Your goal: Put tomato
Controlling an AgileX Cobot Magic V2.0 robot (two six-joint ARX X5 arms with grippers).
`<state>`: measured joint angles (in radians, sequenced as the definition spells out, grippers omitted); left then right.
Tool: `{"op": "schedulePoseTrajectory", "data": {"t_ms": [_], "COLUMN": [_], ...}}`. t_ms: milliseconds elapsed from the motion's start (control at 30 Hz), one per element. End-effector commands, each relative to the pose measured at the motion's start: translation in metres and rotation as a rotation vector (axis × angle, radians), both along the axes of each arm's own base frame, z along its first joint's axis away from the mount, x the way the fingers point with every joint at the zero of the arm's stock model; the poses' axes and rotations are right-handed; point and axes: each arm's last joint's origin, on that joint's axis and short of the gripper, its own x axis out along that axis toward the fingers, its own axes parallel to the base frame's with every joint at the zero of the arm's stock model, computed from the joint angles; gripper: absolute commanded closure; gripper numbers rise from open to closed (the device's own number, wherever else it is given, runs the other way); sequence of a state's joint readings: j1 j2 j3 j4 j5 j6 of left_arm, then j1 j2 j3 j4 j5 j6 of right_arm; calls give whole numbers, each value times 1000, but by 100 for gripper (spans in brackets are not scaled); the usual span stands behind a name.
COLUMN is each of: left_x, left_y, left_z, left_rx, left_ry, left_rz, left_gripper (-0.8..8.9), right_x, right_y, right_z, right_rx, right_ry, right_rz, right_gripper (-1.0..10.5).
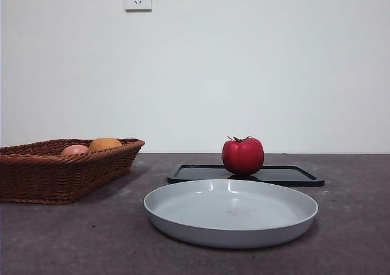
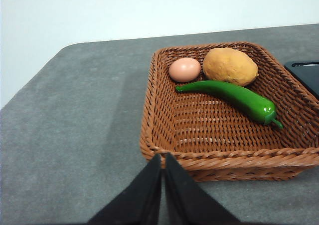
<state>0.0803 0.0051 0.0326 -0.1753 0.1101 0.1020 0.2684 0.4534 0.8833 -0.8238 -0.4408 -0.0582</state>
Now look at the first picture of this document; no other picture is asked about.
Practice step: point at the red tomato with green stem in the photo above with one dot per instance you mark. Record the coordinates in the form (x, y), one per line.
(243, 156)

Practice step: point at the orange fruit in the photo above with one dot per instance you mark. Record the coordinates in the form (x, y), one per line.
(105, 143)

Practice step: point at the pale grey round plate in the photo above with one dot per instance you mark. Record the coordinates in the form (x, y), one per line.
(231, 214)

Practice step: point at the black rectangular tray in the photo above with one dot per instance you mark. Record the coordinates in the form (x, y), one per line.
(289, 174)

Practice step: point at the pink egg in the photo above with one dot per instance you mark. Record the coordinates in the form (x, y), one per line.
(75, 150)

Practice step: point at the brown wicker basket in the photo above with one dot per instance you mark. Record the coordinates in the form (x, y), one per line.
(61, 177)

